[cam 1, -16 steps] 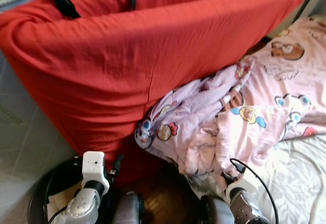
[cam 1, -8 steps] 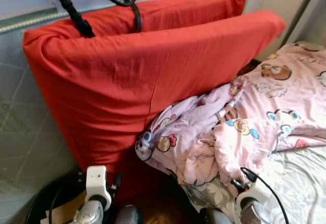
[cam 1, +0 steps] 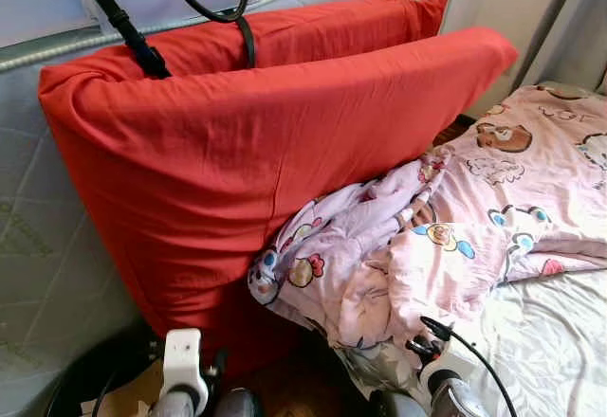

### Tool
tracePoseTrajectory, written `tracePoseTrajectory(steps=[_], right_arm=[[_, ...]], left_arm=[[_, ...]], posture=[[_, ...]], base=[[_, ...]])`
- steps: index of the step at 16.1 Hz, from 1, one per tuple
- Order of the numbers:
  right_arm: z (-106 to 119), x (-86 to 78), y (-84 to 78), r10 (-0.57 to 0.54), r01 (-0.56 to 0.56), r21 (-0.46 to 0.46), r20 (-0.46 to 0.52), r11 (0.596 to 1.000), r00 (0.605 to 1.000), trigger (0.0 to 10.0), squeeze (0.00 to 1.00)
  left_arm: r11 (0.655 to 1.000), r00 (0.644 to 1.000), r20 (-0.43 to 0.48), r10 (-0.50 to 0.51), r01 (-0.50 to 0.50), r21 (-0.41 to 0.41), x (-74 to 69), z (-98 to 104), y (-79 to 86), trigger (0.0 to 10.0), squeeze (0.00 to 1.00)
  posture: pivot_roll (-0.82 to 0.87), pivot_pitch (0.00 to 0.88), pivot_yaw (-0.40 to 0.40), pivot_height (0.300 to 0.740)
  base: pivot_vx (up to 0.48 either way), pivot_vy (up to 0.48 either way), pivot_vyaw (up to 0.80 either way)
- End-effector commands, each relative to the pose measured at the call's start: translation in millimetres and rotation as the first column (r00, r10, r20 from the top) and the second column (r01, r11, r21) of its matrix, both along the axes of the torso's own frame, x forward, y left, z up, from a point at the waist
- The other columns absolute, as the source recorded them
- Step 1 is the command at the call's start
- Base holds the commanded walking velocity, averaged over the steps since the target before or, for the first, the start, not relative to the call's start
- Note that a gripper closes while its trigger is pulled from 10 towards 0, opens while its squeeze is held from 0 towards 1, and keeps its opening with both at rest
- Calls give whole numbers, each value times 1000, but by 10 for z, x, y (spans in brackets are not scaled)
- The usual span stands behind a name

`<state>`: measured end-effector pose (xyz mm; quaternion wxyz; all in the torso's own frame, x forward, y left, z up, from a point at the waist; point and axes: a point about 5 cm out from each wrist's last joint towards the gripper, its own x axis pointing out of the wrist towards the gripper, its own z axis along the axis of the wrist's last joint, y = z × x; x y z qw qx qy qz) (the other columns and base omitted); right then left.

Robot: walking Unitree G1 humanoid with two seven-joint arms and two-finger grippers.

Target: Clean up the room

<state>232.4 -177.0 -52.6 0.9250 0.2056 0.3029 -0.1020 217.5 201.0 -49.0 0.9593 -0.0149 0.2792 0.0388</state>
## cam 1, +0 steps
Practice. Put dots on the large red cushion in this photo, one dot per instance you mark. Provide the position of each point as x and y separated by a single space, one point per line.
237 171

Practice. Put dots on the black round basket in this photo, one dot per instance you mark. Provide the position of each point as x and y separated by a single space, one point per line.
71 384

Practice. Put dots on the silver robot left leg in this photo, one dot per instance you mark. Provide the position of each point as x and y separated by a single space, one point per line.
237 405

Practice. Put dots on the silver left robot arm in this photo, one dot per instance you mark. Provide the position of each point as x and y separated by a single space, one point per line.
175 407

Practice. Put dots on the brown cardboard piece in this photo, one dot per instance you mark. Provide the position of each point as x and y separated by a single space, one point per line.
128 405

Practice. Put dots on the bed with grey floral sheet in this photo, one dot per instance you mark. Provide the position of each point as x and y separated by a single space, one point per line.
550 341

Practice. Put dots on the pink cartoon print blanket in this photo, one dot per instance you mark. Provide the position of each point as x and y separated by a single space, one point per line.
493 208

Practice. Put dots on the thin red cushion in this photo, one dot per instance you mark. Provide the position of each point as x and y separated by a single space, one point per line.
332 33

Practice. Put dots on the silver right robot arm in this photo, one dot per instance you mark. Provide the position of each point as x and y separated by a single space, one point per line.
465 400

